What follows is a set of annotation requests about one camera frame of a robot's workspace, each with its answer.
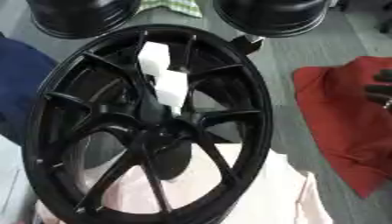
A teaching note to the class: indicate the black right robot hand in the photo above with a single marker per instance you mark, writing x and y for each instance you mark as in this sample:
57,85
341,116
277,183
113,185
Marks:
380,89

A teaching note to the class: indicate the black round wheel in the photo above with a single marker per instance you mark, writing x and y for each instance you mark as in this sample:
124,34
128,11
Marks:
275,14
76,16

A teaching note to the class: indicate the black spoked wheel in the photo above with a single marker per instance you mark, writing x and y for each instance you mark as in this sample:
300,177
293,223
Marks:
69,140

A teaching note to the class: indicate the red cloth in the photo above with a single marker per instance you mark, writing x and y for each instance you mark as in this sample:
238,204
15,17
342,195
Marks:
347,122

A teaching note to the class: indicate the pale pink cloth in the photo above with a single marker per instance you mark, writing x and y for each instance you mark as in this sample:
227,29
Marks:
275,192

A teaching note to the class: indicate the green white checked cloth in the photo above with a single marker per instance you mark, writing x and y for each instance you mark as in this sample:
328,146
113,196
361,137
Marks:
176,5

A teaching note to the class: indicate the dark blue cloth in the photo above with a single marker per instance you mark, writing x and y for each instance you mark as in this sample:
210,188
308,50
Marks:
20,84

